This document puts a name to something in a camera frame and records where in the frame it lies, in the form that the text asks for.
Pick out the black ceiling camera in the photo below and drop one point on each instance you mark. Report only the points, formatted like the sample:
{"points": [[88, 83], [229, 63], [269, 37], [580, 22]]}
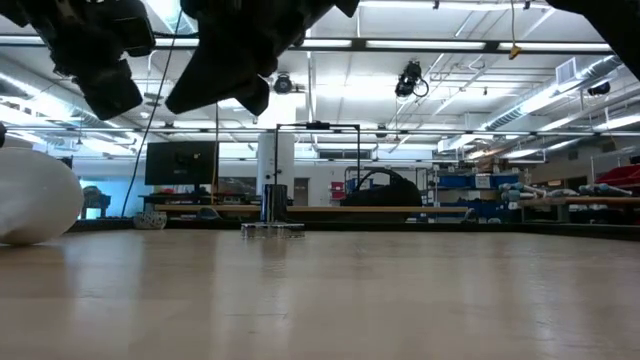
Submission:
{"points": [[283, 84], [407, 82]]}

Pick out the small red box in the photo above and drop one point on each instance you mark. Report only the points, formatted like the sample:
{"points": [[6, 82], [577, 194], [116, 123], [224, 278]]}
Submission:
{"points": [[337, 190]]}

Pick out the blue storage bin shelf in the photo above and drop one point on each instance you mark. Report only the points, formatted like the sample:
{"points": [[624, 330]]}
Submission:
{"points": [[455, 181]]}

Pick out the black aluminium table frame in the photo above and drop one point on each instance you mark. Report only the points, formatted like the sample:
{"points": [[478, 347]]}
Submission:
{"points": [[450, 227]]}

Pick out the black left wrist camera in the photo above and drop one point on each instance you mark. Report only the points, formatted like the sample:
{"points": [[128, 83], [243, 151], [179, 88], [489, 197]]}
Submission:
{"points": [[137, 32]]}

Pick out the black ceiling spotlight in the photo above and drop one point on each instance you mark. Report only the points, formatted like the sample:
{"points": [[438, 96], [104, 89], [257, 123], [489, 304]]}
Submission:
{"points": [[599, 89]]}

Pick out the white air vent grille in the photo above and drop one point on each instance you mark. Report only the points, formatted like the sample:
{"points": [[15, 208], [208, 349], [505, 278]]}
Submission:
{"points": [[566, 71]]}

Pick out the small white patterned bowl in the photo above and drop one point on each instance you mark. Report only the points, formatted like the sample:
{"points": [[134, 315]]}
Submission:
{"points": [[150, 220]]}

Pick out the black computer monitor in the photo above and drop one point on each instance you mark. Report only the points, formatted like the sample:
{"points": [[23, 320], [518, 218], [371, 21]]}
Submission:
{"points": [[180, 162]]}

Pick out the black duffel bag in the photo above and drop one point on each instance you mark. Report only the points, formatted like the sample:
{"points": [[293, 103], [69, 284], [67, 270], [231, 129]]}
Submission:
{"points": [[385, 195]]}

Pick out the chrome lamp socket clear base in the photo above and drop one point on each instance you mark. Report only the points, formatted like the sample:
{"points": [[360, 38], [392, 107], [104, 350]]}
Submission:
{"points": [[274, 202]]}

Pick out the grey blue rolled bundle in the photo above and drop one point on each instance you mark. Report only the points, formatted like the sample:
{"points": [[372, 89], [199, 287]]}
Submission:
{"points": [[605, 190], [520, 192]]}

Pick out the red storage bin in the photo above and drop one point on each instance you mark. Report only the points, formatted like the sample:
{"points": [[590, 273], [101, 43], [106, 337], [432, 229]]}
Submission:
{"points": [[622, 176]]}

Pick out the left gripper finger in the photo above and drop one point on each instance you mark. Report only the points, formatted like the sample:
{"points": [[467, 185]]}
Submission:
{"points": [[110, 92]]}

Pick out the overhead light bar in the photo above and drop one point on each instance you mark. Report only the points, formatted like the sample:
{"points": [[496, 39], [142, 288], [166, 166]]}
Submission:
{"points": [[425, 44]]}

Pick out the wooden workbench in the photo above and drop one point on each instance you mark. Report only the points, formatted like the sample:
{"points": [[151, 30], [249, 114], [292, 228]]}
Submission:
{"points": [[575, 201]]}

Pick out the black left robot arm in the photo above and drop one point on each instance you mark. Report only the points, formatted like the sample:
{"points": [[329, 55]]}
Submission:
{"points": [[10, 10]]}

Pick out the silver ventilation duct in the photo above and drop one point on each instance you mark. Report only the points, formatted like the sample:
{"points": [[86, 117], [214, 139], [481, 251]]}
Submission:
{"points": [[607, 67]]}

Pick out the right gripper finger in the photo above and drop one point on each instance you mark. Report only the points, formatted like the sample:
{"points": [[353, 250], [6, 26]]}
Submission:
{"points": [[257, 95], [210, 85]]}

